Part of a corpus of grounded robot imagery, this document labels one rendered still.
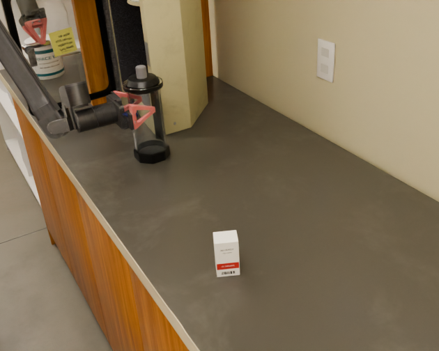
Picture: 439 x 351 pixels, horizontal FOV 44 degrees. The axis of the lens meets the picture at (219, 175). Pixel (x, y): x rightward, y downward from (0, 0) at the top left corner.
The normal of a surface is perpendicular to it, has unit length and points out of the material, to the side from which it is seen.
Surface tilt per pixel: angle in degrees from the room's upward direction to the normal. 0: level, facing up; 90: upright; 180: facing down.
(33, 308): 0
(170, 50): 90
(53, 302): 0
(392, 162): 90
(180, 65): 90
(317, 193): 0
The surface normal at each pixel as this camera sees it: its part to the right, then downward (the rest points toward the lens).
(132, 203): -0.06, -0.86
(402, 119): -0.87, 0.29
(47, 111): 0.11, 0.16
